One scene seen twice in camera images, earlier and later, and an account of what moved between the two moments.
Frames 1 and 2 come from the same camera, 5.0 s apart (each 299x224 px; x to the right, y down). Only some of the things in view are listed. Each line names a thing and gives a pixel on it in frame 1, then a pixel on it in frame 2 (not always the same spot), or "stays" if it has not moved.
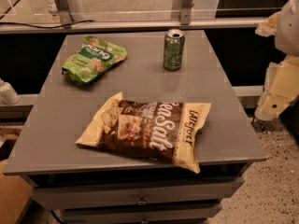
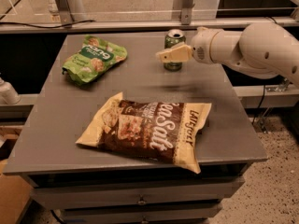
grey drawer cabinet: [76, 185] stays
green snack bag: [93, 57] stays
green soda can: [174, 49] stays
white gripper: [289, 28] -> [200, 48]
